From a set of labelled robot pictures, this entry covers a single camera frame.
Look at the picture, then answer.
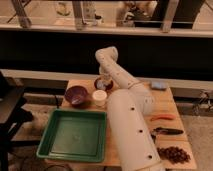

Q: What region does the purple bowl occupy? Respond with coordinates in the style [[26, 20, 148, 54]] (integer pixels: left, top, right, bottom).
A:
[[64, 86, 88, 106]]

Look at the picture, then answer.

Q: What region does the black chair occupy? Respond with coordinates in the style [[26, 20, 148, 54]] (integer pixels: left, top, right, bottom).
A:
[[0, 72, 33, 171]]

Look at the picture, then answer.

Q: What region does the green plastic tray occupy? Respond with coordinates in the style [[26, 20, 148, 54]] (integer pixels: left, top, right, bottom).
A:
[[37, 109, 107, 163]]

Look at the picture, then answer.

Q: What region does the orange handled tool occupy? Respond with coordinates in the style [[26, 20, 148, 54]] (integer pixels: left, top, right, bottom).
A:
[[150, 114, 175, 121]]

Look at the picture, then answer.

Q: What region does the white lidded container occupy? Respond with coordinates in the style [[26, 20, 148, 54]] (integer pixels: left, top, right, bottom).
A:
[[92, 90, 107, 106]]

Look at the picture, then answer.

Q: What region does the small blue towel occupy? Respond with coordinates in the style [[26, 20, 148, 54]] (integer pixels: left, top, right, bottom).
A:
[[97, 82, 106, 91]]

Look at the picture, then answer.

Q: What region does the red bowl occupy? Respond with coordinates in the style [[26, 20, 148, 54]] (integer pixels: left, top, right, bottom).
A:
[[94, 77, 113, 91]]

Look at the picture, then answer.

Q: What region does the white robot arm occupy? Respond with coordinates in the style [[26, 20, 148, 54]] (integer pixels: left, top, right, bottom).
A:
[[95, 46, 166, 171]]

